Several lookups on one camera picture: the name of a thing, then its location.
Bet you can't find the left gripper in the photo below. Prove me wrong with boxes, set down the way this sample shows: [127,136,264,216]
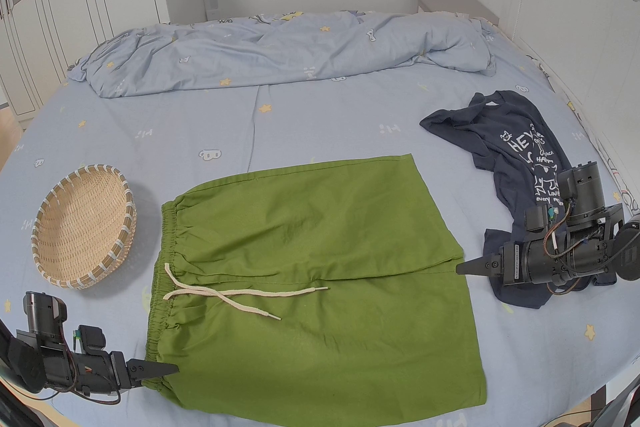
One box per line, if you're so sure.
[69,350,130,392]

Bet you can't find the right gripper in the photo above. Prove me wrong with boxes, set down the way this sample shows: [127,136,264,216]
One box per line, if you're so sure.
[501,241,571,287]

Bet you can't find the green shorts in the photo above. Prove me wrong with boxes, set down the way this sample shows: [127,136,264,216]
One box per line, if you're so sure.
[141,154,488,413]

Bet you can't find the round woven basket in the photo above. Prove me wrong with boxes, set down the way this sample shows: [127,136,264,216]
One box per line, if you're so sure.
[31,164,137,291]

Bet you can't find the bed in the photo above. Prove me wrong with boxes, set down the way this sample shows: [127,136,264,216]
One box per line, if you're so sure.
[0,0,640,427]

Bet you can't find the dark blue printed T-shirt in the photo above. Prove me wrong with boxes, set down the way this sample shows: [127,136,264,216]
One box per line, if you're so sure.
[419,90,618,310]

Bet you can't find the grey bedside table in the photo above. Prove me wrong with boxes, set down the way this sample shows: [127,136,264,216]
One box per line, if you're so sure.
[413,0,501,23]

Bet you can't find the pale blue quilt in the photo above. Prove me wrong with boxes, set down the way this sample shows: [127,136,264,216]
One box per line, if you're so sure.
[66,10,497,99]

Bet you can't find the white wardrobe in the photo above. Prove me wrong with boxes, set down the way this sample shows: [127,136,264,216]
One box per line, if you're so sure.
[0,0,171,133]

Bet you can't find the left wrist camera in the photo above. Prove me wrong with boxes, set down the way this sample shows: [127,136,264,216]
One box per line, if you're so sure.
[75,325,107,356]

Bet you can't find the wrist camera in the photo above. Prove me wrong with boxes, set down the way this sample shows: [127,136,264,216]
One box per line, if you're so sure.
[75,325,107,356]
[524,206,552,236]

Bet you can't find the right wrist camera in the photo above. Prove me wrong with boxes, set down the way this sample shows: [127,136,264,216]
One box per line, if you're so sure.
[524,206,552,236]

